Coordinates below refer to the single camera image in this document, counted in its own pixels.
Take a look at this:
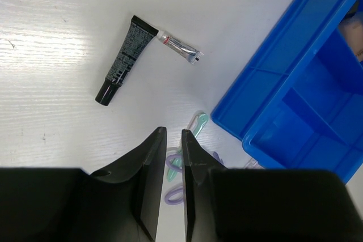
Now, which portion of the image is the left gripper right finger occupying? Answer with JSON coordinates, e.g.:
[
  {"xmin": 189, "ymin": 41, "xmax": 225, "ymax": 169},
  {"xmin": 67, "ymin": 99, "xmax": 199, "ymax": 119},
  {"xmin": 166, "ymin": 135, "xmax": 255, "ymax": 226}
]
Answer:
[{"xmin": 181, "ymin": 129, "xmax": 225, "ymax": 241}]

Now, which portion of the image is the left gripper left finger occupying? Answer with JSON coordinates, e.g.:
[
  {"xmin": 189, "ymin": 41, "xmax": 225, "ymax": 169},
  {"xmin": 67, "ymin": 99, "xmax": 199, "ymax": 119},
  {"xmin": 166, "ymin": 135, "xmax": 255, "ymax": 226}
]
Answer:
[{"xmin": 87, "ymin": 127, "xmax": 167, "ymax": 241}]

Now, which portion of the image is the false eyelash packet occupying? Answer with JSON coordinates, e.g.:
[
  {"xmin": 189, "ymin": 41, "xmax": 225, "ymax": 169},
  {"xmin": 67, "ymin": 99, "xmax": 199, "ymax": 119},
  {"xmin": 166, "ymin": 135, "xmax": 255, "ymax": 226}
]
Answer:
[{"xmin": 244, "ymin": 158, "xmax": 261, "ymax": 169}]

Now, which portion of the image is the mint green eyelash applicator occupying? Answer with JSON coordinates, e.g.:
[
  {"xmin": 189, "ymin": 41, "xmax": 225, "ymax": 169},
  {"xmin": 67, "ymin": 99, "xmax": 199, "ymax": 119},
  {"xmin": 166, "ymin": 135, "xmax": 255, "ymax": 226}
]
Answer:
[{"xmin": 166, "ymin": 111, "xmax": 209, "ymax": 182}]

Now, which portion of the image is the small silver glue tube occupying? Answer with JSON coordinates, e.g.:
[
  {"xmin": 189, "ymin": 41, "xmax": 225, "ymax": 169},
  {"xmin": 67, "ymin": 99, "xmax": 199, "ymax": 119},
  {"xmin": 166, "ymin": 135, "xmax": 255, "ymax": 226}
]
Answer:
[{"xmin": 157, "ymin": 30, "xmax": 204, "ymax": 65}]

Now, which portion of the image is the black makeup tube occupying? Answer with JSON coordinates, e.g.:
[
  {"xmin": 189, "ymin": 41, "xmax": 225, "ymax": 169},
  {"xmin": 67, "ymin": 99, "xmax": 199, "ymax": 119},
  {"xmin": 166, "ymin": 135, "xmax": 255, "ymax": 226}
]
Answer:
[{"xmin": 95, "ymin": 16, "xmax": 158, "ymax": 106}]

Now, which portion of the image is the beige foundation tube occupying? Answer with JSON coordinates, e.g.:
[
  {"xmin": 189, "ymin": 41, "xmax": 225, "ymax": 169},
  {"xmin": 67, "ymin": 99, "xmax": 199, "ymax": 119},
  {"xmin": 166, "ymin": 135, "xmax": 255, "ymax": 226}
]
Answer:
[{"xmin": 339, "ymin": 11, "xmax": 362, "ymax": 62}]

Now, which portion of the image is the blue divided plastic bin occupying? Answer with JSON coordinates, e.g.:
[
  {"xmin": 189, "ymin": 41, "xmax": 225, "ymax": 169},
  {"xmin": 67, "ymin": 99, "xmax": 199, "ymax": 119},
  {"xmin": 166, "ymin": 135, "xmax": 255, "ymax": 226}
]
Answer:
[{"xmin": 212, "ymin": 0, "xmax": 362, "ymax": 182}]

